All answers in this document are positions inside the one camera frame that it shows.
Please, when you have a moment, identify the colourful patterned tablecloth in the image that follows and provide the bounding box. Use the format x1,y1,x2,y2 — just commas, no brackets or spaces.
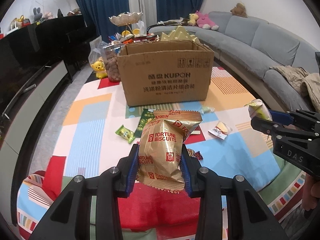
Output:
17,67,305,239

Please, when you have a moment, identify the pink plush toy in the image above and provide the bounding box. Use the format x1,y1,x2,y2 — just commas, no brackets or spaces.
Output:
195,11,219,31

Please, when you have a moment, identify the brown teddy bear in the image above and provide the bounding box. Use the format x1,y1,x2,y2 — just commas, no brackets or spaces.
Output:
230,3,247,18

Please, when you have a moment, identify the clear jar of nuts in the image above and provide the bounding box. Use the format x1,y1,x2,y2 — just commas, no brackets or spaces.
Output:
103,44,123,82

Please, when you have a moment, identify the grey rabbit plush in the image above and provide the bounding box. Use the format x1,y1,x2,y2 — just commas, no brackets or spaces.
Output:
33,7,42,22

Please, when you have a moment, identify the left blue curtain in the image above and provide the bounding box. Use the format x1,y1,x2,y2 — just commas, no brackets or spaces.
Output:
76,0,130,42

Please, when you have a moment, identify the white yellow snack packet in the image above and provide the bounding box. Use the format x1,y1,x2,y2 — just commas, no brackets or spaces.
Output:
208,121,232,140

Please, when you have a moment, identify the grey curved sofa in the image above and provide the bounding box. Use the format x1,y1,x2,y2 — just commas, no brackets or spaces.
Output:
147,11,320,112

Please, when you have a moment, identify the white tiered snack tray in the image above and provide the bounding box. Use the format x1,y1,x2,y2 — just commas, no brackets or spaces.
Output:
108,12,158,44

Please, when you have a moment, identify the small pale green candy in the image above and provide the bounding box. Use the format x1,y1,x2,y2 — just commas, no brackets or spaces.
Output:
200,106,215,114

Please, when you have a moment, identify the brown cardboard box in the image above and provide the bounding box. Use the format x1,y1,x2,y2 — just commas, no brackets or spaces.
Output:
117,40,214,107

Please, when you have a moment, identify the gold fortune biscuits bag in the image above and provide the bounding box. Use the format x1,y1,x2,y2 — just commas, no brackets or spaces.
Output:
137,110,202,193

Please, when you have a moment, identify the beige blanket on sofa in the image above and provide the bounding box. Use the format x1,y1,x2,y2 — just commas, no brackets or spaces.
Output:
271,66,320,113

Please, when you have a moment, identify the yellow bear toy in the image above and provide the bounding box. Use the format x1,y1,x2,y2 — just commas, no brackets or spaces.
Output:
91,60,107,79

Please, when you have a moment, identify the dark wrapped candy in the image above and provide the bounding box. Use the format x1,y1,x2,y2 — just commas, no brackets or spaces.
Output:
187,148,203,160

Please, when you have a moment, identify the grey tv cabinet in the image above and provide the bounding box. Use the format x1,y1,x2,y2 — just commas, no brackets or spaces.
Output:
1,61,69,226

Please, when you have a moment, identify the green white snack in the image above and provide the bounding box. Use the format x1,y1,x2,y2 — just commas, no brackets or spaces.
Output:
245,99,272,121

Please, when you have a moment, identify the dark green snack packet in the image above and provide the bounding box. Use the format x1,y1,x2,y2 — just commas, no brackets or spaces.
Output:
134,108,154,138

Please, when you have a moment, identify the yellow plush toy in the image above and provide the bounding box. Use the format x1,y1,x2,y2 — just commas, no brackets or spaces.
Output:
187,14,199,26

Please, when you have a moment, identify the gold mountain-shaped tin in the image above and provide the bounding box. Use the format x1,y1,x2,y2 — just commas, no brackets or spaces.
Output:
160,26,201,44

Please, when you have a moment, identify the clear plastic bag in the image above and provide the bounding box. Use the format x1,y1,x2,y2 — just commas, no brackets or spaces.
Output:
88,36,108,65

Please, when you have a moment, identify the green candy wrapper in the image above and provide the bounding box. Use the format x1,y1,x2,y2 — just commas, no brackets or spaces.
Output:
115,125,135,144

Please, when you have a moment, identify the black television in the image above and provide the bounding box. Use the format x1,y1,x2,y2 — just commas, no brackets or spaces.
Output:
1,15,95,112

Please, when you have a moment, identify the right hand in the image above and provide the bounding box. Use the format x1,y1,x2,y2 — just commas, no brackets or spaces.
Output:
302,174,320,211

